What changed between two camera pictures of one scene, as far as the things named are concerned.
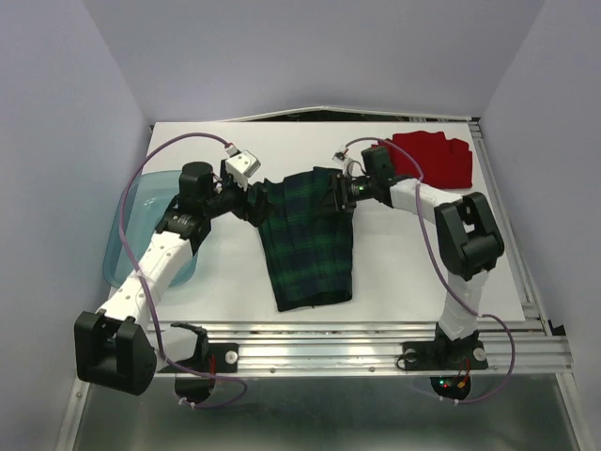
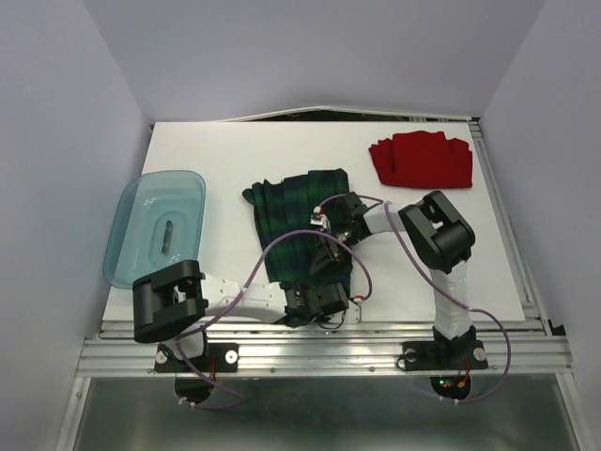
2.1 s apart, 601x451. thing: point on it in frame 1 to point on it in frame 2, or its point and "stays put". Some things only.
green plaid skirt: (308, 236) stays put
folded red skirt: (445, 163) stays put
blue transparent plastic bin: (148, 197) stays put
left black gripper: (254, 214) to (322, 318)
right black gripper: (340, 194) to (328, 256)
